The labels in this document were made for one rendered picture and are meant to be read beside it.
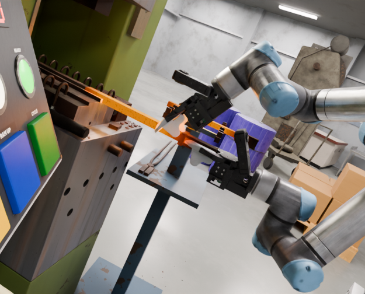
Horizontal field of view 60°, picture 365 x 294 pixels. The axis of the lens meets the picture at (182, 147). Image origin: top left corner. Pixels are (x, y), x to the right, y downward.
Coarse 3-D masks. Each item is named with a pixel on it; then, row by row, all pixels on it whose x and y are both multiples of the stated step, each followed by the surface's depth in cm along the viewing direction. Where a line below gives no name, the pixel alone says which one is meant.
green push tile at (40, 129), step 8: (32, 120) 43; (40, 120) 44; (48, 120) 48; (32, 128) 41; (40, 128) 44; (48, 128) 47; (32, 136) 42; (40, 136) 43; (48, 136) 46; (32, 144) 42; (40, 144) 43; (48, 144) 46; (56, 144) 49; (40, 152) 43; (48, 152) 46; (56, 152) 49; (40, 160) 43; (48, 160) 45; (56, 160) 48; (40, 168) 43; (48, 168) 45
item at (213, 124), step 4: (168, 104) 130; (172, 104) 130; (176, 104) 130; (208, 124) 129; (212, 124) 128; (216, 124) 128; (220, 124) 130; (216, 128) 128; (228, 128) 129; (224, 132) 128; (228, 132) 128; (232, 132) 128; (232, 136) 128; (252, 136) 129; (252, 140) 128; (256, 140) 127; (248, 144) 128; (252, 144) 128; (256, 144) 128; (252, 148) 128
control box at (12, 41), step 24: (0, 0) 38; (0, 24) 37; (24, 24) 45; (0, 48) 37; (24, 48) 44; (0, 72) 36; (24, 96) 41; (0, 120) 34; (24, 120) 40; (0, 144) 33; (0, 192) 32; (24, 216) 37
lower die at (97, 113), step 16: (48, 80) 86; (64, 80) 90; (48, 96) 81; (64, 96) 82; (80, 96) 85; (96, 96) 88; (64, 112) 81; (80, 112) 82; (96, 112) 89; (112, 112) 99
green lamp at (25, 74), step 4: (20, 64) 41; (24, 64) 42; (20, 68) 41; (24, 68) 42; (28, 68) 43; (20, 72) 41; (24, 72) 42; (28, 72) 43; (20, 76) 41; (24, 76) 41; (28, 76) 43; (32, 76) 45; (24, 80) 41; (28, 80) 43; (32, 80) 44; (24, 84) 41; (28, 84) 42; (32, 84) 44; (28, 88) 42; (32, 88) 44; (28, 92) 42
